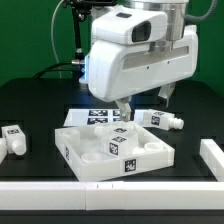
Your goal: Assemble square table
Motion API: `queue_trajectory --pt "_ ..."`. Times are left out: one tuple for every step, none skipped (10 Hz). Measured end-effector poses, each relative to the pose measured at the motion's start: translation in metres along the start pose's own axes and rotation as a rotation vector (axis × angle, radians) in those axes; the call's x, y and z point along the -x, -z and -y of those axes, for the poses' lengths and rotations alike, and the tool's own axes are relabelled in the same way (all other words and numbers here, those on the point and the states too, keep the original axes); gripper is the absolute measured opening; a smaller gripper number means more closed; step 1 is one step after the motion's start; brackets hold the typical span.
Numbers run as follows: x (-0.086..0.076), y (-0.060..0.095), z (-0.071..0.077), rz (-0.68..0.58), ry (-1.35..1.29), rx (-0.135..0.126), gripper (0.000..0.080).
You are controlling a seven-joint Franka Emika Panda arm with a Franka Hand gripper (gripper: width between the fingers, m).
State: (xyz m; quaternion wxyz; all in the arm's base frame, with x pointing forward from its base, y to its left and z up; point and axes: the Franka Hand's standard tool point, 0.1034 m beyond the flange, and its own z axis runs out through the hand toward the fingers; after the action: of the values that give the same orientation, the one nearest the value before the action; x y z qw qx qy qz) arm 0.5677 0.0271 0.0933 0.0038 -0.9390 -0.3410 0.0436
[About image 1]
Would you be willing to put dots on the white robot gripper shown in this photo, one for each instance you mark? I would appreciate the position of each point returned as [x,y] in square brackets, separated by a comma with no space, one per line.
[116,71]

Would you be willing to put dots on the white marker sheet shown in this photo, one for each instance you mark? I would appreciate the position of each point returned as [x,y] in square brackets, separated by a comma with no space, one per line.
[81,117]

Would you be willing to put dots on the white square tabletop tray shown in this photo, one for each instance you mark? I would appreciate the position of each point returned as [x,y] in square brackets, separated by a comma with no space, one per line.
[81,150]

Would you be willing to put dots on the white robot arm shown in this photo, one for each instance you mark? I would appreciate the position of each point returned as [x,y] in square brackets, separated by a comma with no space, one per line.
[175,10]

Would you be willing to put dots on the white left barrier piece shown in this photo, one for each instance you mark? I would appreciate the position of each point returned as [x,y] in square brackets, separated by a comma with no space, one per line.
[3,149]

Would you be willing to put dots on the white front barrier wall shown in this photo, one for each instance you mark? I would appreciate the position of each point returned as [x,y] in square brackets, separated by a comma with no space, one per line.
[112,196]

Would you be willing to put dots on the black camera stand pole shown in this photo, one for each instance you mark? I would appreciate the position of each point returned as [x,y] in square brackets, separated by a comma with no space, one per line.
[81,9]

